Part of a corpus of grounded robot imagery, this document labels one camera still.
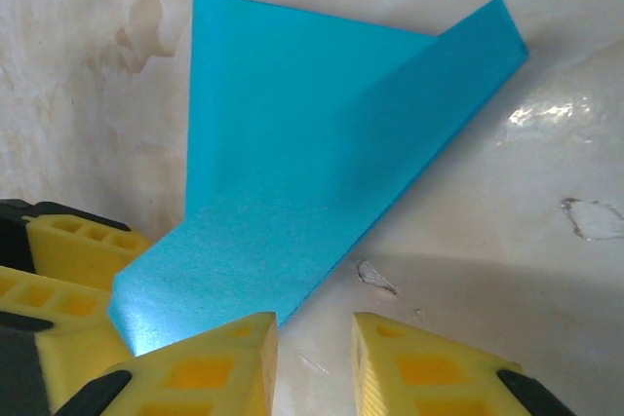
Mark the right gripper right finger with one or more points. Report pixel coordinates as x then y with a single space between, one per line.
429 377

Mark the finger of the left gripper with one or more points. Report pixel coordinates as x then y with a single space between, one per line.
58 323
68 250

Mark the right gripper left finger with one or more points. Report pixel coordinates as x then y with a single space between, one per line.
205 377

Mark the blue paper sheet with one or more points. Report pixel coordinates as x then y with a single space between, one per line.
273 143

